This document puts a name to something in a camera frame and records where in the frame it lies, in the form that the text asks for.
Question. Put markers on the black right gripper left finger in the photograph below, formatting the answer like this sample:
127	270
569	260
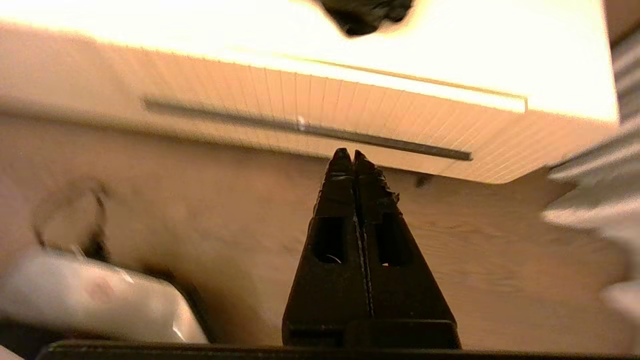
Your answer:
325	280

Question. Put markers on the white fluted drawer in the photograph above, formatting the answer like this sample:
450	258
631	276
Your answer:
350	105

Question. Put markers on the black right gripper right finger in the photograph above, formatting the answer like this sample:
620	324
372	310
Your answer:
405	290

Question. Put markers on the grey pleated curtain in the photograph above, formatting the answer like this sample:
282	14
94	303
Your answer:
600	190

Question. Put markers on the black umbrella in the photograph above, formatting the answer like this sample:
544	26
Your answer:
365	15

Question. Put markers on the white rounded device housing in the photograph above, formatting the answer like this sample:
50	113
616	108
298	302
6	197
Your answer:
75	295

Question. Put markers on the white TV cabinet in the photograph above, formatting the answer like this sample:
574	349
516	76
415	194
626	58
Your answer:
75	75

